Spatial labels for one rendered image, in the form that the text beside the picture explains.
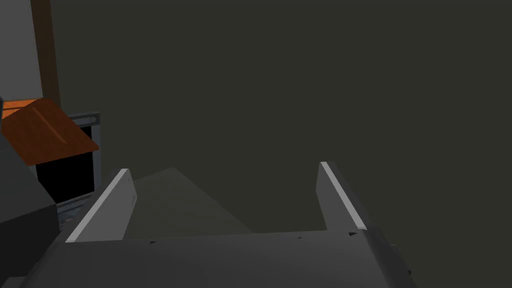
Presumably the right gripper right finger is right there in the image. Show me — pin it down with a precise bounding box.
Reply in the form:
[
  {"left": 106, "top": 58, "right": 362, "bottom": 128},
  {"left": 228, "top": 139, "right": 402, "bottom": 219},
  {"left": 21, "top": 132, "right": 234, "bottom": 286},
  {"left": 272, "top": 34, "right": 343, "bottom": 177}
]
[{"left": 315, "top": 161, "right": 377, "bottom": 232}]

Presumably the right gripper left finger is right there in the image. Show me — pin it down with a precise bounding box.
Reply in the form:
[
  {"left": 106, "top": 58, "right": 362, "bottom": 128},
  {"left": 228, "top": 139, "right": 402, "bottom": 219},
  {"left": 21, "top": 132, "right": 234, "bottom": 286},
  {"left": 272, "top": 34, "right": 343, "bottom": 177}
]
[{"left": 64, "top": 167, "right": 138, "bottom": 244}]

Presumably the grey black appliance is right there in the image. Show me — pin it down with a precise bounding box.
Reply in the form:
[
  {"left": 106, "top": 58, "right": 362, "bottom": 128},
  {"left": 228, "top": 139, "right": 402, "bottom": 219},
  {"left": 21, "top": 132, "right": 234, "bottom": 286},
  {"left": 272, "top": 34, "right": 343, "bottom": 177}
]
[{"left": 35, "top": 112, "right": 101, "bottom": 225}]

